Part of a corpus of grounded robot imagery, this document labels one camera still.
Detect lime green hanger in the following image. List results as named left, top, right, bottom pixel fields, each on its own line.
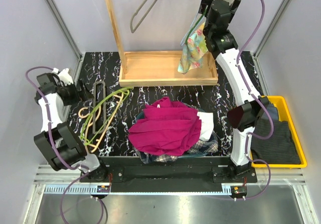
left=78, top=87, right=133, bottom=153

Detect dark green hanger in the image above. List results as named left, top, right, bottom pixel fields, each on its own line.
left=181, top=6, right=208, bottom=45

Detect floral pastel garment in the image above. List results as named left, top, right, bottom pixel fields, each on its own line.
left=178, top=23, right=208, bottom=74

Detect magenta pleated skirt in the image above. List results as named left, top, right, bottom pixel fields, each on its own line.
left=128, top=97, right=202, bottom=156

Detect white skirt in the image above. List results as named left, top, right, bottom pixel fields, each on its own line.
left=197, top=111, right=214, bottom=142

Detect grey hanger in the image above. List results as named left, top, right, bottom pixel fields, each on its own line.
left=92, top=80, right=106, bottom=134
left=129, top=0, right=158, bottom=34

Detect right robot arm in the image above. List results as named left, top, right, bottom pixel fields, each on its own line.
left=199, top=0, right=269, bottom=182

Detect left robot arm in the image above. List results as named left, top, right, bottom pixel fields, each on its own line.
left=34, top=68, right=108, bottom=182

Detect wooden clothes rack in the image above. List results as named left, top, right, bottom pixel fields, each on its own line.
left=105, top=0, right=218, bottom=87

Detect teal transparent plastic bin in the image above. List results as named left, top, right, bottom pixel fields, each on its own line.
left=135, top=103, right=214, bottom=159

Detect yellow plastic crate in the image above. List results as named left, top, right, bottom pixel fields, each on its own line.
left=251, top=96, right=307, bottom=169

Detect dark clothes in crate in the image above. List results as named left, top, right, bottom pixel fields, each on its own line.
left=251, top=103, right=301, bottom=164

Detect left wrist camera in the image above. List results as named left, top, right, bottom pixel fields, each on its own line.
left=52, top=68, right=74, bottom=85

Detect light blue wire hanger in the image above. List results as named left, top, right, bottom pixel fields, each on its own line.
left=180, top=13, right=203, bottom=46

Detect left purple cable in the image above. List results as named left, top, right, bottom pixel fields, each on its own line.
left=24, top=66, right=108, bottom=224

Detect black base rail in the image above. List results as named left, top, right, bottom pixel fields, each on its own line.
left=82, top=156, right=257, bottom=194

